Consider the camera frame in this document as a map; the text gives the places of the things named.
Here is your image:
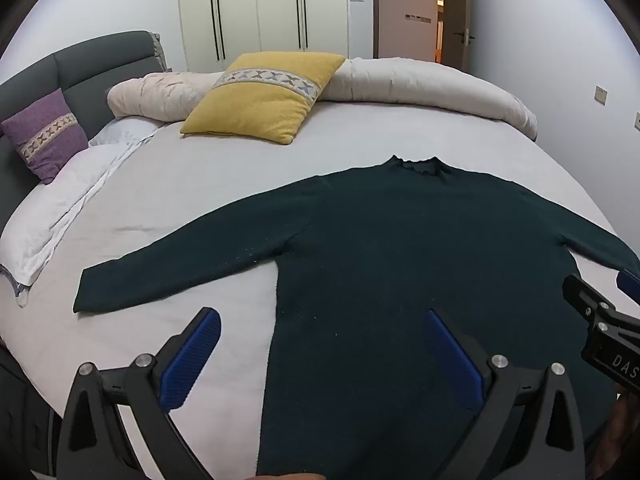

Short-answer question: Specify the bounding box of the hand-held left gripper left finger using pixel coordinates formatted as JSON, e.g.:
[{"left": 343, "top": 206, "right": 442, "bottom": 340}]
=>
[{"left": 56, "top": 306, "right": 223, "bottom": 480}]

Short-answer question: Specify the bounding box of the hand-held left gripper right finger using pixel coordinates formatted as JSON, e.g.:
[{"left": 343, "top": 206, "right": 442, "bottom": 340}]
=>
[{"left": 424, "top": 308, "right": 586, "bottom": 480}]

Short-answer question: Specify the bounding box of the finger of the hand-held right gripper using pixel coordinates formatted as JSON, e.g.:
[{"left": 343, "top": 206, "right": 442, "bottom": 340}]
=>
[
  {"left": 562, "top": 275, "right": 616, "bottom": 331},
  {"left": 617, "top": 270, "right": 640, "bottom": 306}
]

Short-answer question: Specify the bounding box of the dark green sweater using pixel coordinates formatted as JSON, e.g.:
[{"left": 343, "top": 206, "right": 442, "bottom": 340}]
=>
[{"left": 73, "top": 155, "right": 640, "bottom": 480}]

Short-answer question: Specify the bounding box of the white bed pillow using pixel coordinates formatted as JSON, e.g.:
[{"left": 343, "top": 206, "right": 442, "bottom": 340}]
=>
[{"left": 0, "top": 117, "right": 163, "bottom": 307}]

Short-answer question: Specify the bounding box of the bed with white sheet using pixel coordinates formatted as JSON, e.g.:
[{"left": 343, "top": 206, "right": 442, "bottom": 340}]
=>
[{"left": 0, "top": 30, "right": 640, "bottom": 480}]

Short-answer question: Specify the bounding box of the yellow patterned pillow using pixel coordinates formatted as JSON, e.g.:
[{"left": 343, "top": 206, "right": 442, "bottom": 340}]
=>
[{"left": 180, "top": 51, "right": 347, "bottom": 146}]

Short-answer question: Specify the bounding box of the purple patterned pillow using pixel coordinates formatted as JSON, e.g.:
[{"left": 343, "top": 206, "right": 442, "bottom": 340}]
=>
[{"left": 0, "top": 87, "right": 90, "bottom": 185}]

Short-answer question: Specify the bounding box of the cream rolled duvet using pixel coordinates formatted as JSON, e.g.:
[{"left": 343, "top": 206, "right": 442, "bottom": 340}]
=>
[{"left": 107, "top": 56, "right": 538, "bottom": 138}]

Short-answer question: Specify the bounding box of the grey upholstered headboard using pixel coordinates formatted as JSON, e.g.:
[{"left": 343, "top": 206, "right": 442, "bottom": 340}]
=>
[{"left": 0, "top": 30, "right": 168, "bottom": 233}]

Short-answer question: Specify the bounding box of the wooden door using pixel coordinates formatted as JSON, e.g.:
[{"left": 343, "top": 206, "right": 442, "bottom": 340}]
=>
[{"left": 440, "top": 0, "right": 475, "bottom": 72}]

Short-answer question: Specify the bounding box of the cream wardrobe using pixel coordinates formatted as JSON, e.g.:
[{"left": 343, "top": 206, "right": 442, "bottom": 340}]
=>
[{"left": 177, "top": 0, "right": 376, "bottom": 72}]

